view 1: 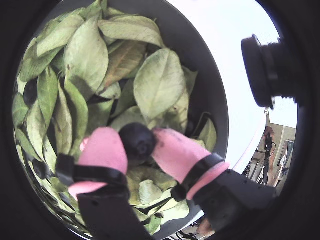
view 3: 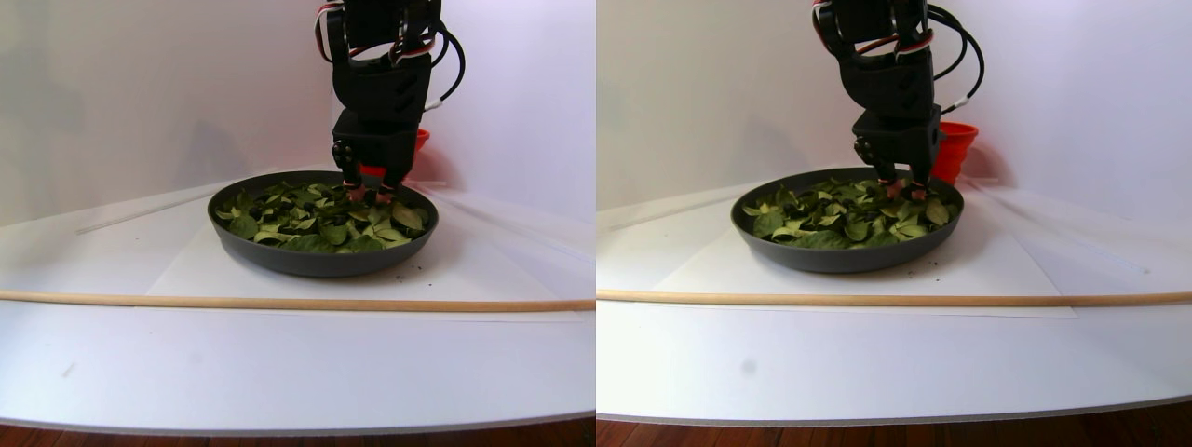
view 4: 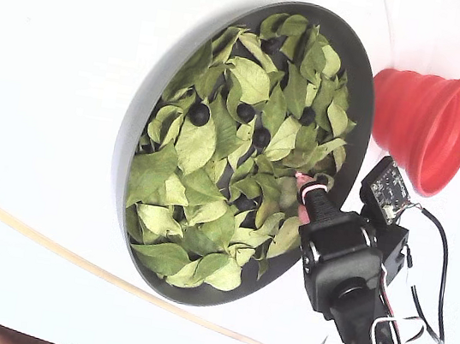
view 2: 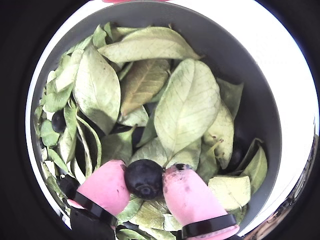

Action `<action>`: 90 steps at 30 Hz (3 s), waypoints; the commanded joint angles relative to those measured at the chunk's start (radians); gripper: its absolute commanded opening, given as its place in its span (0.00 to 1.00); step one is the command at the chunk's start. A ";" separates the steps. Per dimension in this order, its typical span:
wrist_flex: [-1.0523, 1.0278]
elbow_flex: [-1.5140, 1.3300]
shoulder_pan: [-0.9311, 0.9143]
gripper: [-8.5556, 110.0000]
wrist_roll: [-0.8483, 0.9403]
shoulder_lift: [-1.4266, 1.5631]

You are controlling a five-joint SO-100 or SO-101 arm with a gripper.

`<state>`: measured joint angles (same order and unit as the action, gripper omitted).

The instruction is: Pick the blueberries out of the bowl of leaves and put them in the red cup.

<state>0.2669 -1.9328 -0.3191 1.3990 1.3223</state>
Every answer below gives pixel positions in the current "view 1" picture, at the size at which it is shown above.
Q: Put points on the green leaf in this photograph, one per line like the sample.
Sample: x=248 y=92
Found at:
x=76 y=115
x=150 y=191
x=155 y=175
x=57 y=37
x=125 y=62
x=160 y=82
x=86 y=57
x=36 y=125
x=208 y=135
x=47 y=92
x=131 y=28

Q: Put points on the dark blueberry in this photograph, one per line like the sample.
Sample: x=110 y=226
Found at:
x=30 y=91
x=138 y=141
x=40 y=168

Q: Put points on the dark grey bowl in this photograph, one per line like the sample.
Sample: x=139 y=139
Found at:
x=200 y=62

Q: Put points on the pink padded gripper finger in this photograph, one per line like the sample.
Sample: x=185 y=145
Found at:
x=105 y=150
x=177 y=155

